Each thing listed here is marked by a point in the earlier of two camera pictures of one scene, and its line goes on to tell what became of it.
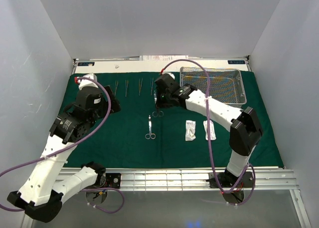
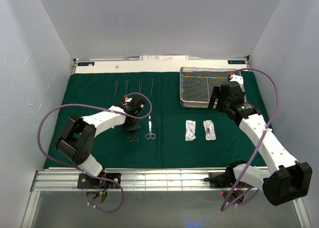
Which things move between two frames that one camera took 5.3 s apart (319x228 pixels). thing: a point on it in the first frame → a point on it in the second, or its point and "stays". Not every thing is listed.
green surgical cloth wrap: [139, 134] stays
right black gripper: [159, 103] → [216, 94]
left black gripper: [105, 111] → [134, 127]
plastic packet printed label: [190, 129] stays
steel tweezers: [139, 86] stays
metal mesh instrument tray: [225, 85] stays
